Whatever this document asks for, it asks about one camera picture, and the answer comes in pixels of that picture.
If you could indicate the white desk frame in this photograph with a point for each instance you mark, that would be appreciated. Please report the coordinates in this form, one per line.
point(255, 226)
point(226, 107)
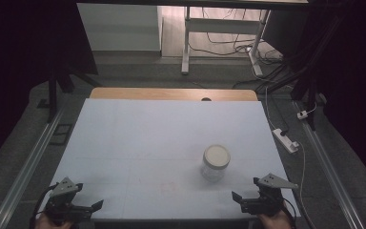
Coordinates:
point(222, 26)

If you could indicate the black rectangular floor frame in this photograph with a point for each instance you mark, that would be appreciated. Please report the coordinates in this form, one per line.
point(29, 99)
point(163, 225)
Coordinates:
point(54, 134)

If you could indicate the dark curtain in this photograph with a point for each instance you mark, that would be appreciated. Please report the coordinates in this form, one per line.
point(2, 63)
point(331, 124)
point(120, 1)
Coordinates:
point(12, 63)
point(362, 79)

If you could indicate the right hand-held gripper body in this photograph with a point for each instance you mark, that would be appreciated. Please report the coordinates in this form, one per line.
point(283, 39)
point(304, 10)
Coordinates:
point(267, 200)

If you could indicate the wooden table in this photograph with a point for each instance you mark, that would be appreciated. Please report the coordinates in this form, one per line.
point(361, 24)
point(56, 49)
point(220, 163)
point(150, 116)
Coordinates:
point(171, 94)

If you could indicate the white round jar lid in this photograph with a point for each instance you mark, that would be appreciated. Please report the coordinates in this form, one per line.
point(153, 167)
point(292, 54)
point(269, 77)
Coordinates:
point(216, 156)

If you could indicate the white cabinet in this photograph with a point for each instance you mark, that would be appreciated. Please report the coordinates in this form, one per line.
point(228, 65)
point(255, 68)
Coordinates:
point(119, 27)

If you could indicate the white table cover sheet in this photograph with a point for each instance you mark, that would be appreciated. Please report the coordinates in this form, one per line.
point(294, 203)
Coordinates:
point(139, 133)

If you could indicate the white power strip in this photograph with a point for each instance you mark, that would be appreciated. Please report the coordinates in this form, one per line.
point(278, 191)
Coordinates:
point(284, 140)

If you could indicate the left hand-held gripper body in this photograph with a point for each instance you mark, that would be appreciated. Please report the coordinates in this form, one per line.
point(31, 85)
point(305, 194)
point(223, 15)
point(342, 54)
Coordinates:
point(64, 189)

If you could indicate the clear glass jar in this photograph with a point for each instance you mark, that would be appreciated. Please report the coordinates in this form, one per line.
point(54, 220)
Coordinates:
point(211, 174)

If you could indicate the black metal stand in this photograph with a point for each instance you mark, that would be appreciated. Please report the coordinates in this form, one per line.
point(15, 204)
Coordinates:
point(52, 95)
point(311, 92)

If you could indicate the person's left hand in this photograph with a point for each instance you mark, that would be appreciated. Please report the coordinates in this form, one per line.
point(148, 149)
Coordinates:
point(49, 223)

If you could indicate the small white adapter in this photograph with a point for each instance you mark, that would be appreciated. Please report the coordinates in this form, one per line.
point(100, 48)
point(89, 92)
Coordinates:
point(302, 114)

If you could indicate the aluminium rail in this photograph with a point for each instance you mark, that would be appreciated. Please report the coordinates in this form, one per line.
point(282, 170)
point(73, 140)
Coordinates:
point(330, 175)
point(25, 173)

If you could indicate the person's right hand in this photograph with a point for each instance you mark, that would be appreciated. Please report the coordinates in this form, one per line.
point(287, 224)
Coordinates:
point(274, 221)

